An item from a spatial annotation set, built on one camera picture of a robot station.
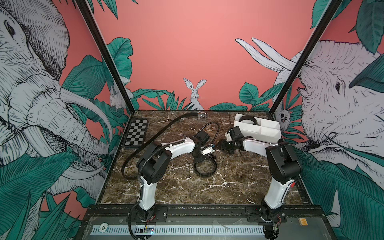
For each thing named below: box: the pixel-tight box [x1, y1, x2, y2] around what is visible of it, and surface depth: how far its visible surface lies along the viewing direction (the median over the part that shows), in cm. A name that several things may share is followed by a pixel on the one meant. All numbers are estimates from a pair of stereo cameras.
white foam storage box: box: [234, 113, 281, 143], surface depth 107 cm
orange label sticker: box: [298, 218, 309, 226], surface depth 73 cm
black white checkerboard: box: [123, 118, 149, 149], surface depth 103 cm
